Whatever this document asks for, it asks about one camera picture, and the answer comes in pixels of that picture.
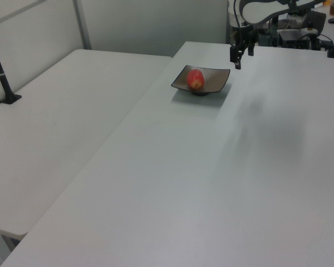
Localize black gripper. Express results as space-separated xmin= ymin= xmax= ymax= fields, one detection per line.
xmin=229 ymin=24 xmax=259 ymax=71

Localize red apple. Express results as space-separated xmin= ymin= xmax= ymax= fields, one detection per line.
xmin=186 ymin=68 xmax=206 ymax=91

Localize square brown ceramic plate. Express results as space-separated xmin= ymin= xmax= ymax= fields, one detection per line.
xmin=170 ymin=65 xmax=231 ymax=97

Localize black equipment box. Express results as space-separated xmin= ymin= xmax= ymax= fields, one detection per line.
xmin=277 ymin=28 xmax=321 ymax=51

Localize black camera pole with base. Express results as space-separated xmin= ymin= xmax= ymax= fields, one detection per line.
xmin=0 ymin=28 xmax=23 ymax=105

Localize grey partition frame post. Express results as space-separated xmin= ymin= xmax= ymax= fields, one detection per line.
xmin=73 ymin=0 xmax=92 ymax=51

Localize white side table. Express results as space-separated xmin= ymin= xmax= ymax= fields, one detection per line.
xmin=0 ymin=48 xmax=173 ymax=240

